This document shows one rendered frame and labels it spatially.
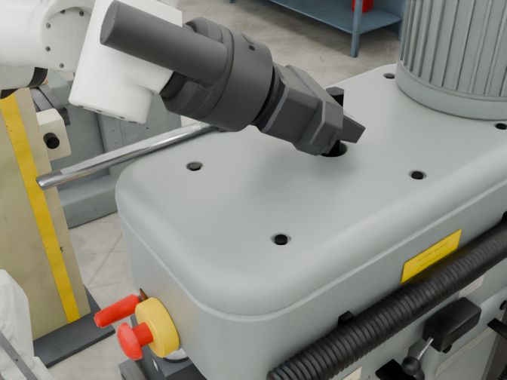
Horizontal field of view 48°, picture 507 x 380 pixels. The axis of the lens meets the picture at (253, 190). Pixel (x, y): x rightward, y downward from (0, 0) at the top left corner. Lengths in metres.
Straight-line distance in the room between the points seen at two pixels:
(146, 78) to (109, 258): 2.94
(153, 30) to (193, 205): 0.18
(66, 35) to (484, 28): 0.42
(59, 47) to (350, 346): 0.38
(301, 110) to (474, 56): 0.23
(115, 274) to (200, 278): 2.80
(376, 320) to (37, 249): 2.26
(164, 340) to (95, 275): 2.72
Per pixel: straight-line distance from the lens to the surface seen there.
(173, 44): 0.45
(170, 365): 1.42
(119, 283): 3.22
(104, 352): 2.92
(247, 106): 0.51
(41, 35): 0.55
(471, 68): 0.69
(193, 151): 0.62
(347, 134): 0.60
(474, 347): 0.96
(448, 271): 0.62
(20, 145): 2.43
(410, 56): 0.73
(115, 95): 0.47
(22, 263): 2.72
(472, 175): 0.63
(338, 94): 0.59
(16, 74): 0.71
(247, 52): 0.51
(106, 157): 0.62
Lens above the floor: 2.22
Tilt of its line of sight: 36 degrees down
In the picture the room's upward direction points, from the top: 1 degrees counter-clockwise
